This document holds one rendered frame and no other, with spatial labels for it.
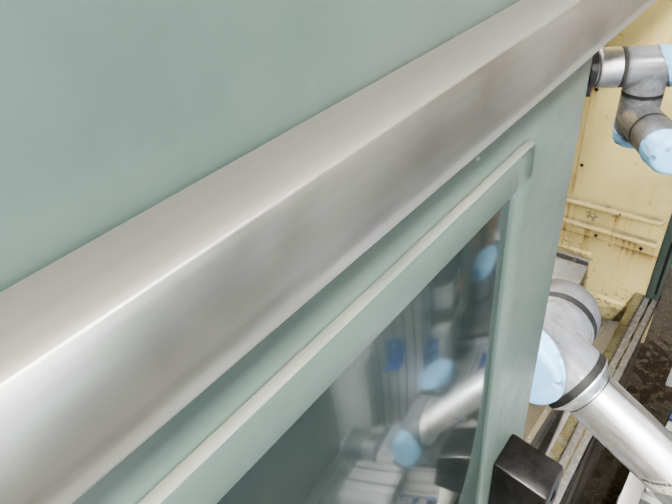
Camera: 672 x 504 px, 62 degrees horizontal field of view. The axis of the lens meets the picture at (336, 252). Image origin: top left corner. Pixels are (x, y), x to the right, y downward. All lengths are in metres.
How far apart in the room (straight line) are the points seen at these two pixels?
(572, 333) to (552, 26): 0.71
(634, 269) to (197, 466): 1.95
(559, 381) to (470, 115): 0.72
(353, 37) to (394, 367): 0.17
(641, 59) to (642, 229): 0.87
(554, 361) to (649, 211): 1.13
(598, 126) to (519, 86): 1.63
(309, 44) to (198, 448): 0.13
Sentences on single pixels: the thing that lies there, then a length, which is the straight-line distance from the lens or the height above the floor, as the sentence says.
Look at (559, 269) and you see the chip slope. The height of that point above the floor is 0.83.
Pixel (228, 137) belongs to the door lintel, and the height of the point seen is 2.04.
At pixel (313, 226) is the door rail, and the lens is 0.15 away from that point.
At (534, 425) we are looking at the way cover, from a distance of 1.76.
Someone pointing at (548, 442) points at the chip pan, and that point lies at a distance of 1.81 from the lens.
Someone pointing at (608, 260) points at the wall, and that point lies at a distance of 2.10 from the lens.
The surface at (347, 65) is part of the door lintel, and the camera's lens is 0.20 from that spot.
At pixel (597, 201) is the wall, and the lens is 1.99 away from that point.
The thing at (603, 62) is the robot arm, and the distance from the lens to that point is 1.21.
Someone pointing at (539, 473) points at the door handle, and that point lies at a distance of 0.66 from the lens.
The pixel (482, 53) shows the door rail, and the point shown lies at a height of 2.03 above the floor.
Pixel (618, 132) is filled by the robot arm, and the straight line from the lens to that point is 1.29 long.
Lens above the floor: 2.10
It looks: 36 degrees down
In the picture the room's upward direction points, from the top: 6 degrees counter-clockwise
